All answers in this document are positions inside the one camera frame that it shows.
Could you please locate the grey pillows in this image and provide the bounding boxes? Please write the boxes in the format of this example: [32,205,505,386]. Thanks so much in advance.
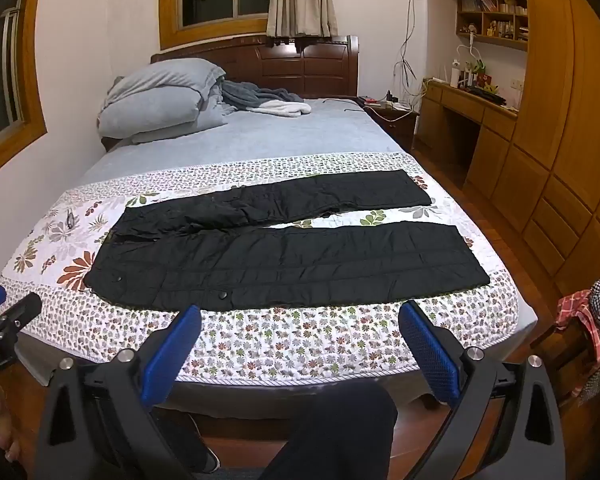
[97,57,228,143]

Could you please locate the wooden framed side window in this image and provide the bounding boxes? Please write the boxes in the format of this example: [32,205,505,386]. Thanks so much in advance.
[0,0,48,186]

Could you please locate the white desk lamp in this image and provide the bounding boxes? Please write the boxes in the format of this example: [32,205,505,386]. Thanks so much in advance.
[452,42,483,86]

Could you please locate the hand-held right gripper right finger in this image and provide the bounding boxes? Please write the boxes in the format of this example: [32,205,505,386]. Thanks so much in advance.
[397,299,566,480]

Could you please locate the floral quilt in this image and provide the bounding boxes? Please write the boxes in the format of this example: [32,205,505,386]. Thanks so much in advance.
[0,152,538,383]

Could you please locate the black pants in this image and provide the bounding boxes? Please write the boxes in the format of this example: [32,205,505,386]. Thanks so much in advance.
[82,170,491,311]

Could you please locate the person's left hand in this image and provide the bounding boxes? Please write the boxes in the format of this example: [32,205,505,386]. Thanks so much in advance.
[0,377,28,466]

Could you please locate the wooden wardrobe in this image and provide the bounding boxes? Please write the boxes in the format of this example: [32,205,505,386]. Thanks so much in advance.
[427,0,600,301]

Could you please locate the dark grey blanket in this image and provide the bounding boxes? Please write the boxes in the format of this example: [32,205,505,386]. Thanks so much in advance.
[220,80,306,111]

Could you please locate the wooden nightstand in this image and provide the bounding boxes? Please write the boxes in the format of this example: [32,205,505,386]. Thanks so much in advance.
[360,94,421,153]

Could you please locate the dark wooden headboard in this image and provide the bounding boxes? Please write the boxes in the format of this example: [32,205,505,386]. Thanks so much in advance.
[150,35,361,101]

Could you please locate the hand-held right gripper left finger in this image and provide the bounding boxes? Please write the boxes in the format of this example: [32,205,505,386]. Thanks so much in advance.
[34,304,206,480]

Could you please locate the red plaid cloth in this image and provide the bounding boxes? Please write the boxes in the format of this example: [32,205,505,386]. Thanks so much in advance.
[554,290,600,366]

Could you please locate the wall shelf with books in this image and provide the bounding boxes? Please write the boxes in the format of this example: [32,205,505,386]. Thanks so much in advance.
[455,0,531,51]

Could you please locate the wooden desk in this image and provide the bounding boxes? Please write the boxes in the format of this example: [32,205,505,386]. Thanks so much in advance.
[420,77,521,186]

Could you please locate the hanging white cables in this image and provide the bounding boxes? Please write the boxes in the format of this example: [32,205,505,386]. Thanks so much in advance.
[392,0,431,106]

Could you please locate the wooden chair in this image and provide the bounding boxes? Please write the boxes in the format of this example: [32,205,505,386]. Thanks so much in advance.
[530,300,600,411]

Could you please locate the person's leg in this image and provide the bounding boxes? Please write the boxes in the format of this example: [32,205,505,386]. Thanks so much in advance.
[260,382,398,480]

